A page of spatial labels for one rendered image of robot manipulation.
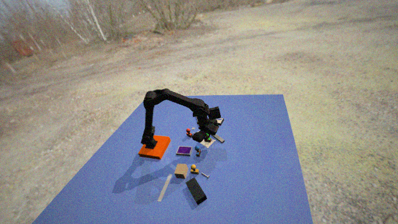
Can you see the beige flat bar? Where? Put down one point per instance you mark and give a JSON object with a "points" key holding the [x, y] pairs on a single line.
{"points": [[164, 188]]}

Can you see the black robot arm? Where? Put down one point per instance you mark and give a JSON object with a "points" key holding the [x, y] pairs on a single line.
{"points": [[200, 110]]}

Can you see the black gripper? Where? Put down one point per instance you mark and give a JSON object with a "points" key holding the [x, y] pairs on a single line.
{"points": [[202, 135]]}

